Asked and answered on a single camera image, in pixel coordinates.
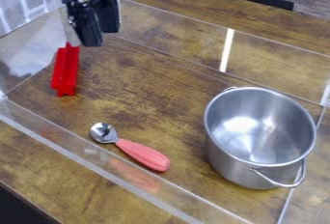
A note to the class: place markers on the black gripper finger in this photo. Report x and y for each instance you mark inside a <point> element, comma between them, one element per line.
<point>82,19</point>
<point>109,16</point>

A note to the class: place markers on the red star-shaped block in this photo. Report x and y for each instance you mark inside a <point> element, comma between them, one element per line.
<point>66,70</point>

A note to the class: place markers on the silver metal pot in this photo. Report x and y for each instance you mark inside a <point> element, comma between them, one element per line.
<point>261,135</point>

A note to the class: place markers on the spoon with pink handle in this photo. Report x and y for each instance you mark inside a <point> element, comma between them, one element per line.
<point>105,134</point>

